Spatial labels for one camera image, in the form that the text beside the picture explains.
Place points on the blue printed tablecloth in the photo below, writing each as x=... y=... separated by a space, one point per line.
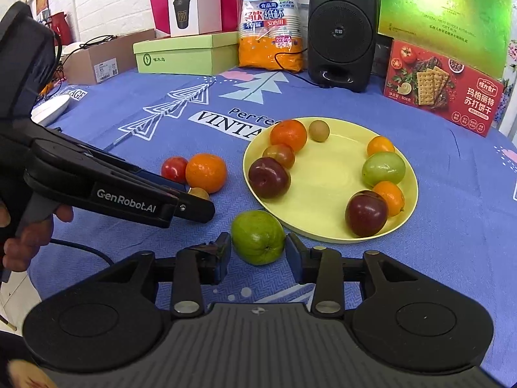
x=456 y=210

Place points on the small yellow-orange kumquat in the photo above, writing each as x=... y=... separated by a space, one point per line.
x=391 y=198
x=380 y=146

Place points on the dark purple plum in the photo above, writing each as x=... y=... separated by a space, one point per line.
x=269 y=178
x=366 y=213

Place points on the white coffee cup box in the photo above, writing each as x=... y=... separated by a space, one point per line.
x=210 y=4

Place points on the pink poster board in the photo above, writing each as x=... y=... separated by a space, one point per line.
x=157 y=0

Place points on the yellow plastic plate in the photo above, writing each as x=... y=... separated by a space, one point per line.
x=331 y=178

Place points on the brown cardboard box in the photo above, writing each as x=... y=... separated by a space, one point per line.
x=93 y=64

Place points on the orange mandarin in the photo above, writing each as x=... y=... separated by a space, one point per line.
x=289 y=135
x=206 y=173

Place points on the small green apple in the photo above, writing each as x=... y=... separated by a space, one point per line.
x=383 y=169

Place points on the person's left hand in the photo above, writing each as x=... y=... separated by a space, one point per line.
x=28 y=250

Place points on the small brown round fruit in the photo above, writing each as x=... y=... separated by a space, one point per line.
x=319 y=131
x=198 y=193

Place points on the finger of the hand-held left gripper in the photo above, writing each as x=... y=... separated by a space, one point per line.
x=194 y=209
x=161 y=180

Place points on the black speaker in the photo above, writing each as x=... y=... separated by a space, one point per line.
x=343 y=32

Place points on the light green lidded box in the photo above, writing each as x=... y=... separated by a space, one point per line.
x=194 y=58

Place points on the red cracker box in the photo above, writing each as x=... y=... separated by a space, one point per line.
x=472 y=103

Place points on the red jug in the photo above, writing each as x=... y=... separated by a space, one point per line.
x=58 y=26

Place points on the large green apple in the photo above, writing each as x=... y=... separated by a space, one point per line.
x=258 y=237

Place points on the shiny green gift box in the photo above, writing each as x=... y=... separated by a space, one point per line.
x=444 y=20

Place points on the dark red tomato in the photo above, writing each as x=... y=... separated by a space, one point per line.
x=279 y=155

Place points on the orange paper cup pack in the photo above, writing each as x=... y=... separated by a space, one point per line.
x=258 y=54

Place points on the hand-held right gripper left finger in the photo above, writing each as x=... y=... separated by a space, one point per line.
x=222 y=251

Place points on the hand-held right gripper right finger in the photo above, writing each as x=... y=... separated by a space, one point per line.
x=293 y=254

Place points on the white device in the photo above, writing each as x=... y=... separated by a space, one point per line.
x=50 y=110

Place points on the white bowl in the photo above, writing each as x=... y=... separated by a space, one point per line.
x=72 y=48

